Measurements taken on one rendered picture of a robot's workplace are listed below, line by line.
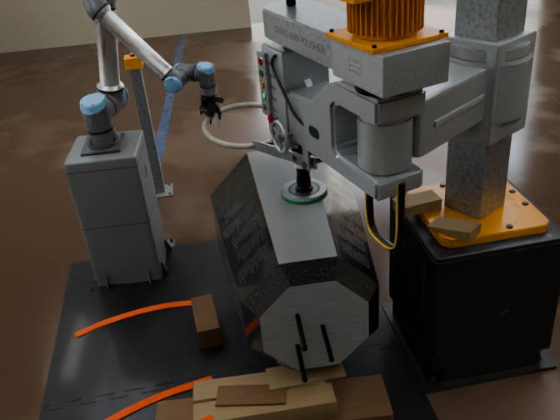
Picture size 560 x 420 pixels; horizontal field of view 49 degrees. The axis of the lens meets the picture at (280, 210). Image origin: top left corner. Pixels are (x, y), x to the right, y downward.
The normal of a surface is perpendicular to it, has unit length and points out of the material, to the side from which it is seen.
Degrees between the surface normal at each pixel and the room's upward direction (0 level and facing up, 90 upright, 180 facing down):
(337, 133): 90
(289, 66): 90
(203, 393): 0
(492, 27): 90
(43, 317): 0
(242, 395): 0
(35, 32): 90
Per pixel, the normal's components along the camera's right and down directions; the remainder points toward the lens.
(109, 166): 0.08, 0.50
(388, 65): 0.44, 0.42
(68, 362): -0.08, -0.86
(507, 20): 0.64, 0.34
